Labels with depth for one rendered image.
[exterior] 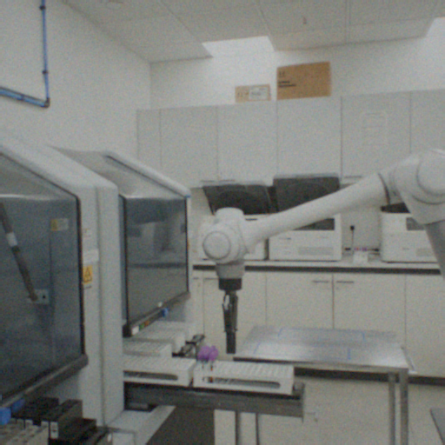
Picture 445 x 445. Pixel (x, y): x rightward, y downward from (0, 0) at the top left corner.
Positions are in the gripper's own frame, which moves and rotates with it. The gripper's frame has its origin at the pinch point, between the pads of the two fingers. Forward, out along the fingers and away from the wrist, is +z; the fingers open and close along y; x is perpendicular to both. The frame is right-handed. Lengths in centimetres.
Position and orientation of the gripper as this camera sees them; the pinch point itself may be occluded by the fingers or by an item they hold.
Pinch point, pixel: (230, 342)
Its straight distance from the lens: 154.9
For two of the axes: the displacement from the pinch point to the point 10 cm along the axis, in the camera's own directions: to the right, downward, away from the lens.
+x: -9.7, 0.0, 2.4
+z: 0.1, 10.0, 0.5
